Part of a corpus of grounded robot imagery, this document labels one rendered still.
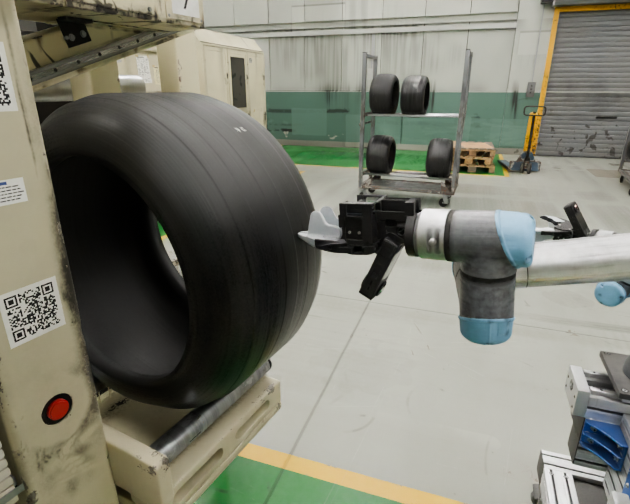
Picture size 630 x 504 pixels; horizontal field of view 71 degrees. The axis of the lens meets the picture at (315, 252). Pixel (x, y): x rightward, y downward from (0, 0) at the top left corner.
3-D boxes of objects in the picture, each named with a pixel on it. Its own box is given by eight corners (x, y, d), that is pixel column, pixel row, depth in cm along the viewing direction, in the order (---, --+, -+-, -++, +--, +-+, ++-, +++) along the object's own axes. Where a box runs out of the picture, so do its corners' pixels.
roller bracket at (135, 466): (163, 514, 71) (155, 468, 68) (21, 429, 89) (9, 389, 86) (178, 499, 74) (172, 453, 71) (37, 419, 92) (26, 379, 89)
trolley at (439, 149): (452, 209, 582) (470, 48, 515) (354, 200, 627) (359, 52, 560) (456, 198, 637) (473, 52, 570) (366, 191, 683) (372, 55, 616)
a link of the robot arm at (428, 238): (454, 252, 68) (441, 269, 62) (425, 249, 70) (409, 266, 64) (455, 204, 66) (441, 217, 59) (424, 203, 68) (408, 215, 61)
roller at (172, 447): (155, 482, 75) (155, 464, 73) (136, 469, 76) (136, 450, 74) (271, 372, 103) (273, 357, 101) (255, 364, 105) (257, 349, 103)
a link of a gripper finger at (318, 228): (296, 207, 75) (345, 209, 71) (299, 240, 77) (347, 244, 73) (286, 211, 73) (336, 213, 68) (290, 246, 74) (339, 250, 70)
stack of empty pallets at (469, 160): (495, 173, 821) (498, 149, 805) (445, 171, 849) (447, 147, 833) (493, 163, 933) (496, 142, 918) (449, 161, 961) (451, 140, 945)
